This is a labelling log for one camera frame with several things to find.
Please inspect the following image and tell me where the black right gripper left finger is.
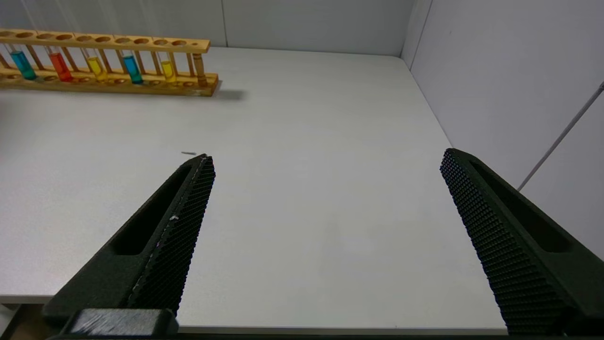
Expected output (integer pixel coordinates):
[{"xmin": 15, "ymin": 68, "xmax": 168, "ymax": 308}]
[{"xmin": 42, "ymin": 153, "xmax": 216, "ymax": 326}]

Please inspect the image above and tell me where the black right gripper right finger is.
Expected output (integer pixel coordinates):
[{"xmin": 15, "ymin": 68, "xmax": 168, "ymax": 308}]
[{"xmin": 440, "ymin": 148, "xmax": 604, "ymax": 336}]

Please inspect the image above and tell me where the test tube blue pigment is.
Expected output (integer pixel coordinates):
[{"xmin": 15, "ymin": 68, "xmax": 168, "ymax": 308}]
[
  {"xmin": 113, "ymin": 0, "xmax": 144, "ymax": 85},
  {"xmin": 6, "ymin": 0, "xmax": 37, "ymax": 81}
]

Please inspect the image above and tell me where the wooden test tube rack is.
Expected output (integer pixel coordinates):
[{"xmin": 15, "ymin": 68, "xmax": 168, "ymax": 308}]
[{"xmin": 0, "ymin": 28, "xmax": 220, "ymax": 97}]

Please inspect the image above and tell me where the test tube yellow pigment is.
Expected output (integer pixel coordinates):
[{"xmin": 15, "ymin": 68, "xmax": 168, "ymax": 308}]
[
  {"xmin": 80, "ymin": 0, "xmax": 109, "ymax": 82},
  {"xmin": 150, "ymin": 0, "xmax": 178, "ymax": 84}
]

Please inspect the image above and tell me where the test tube red pigment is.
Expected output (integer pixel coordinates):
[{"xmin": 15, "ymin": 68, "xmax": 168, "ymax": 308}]
[{"xmin": 45, "ymin": 0, "xmax": 74, "ymax": 83}]

